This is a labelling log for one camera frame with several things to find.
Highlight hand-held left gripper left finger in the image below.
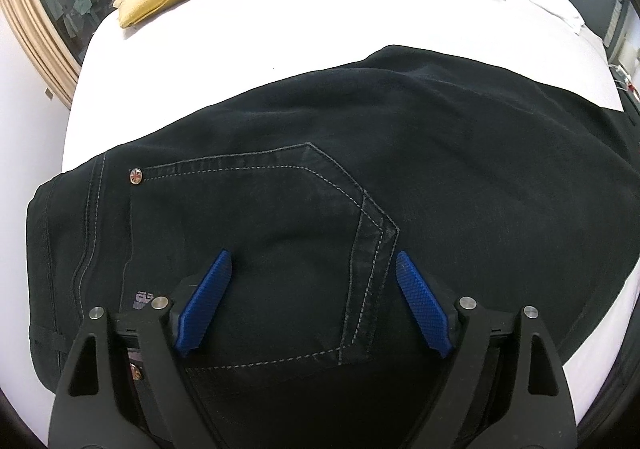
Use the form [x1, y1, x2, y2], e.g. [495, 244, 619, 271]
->
[47, 249, 236, 449]

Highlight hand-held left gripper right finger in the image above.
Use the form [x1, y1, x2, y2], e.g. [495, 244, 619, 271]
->
[395, 250, 578, 449]

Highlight white bed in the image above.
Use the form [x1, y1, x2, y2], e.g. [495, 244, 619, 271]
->
[0, 0, 640, 449]

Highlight beige curtain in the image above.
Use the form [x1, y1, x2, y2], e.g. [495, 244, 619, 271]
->
[0, 0, 82, 110]

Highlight white charger cable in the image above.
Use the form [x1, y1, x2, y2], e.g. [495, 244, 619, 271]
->
[608, 60, 640, 96]

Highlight black pants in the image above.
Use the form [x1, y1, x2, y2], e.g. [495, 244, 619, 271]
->
[25, 45, 640, 449]

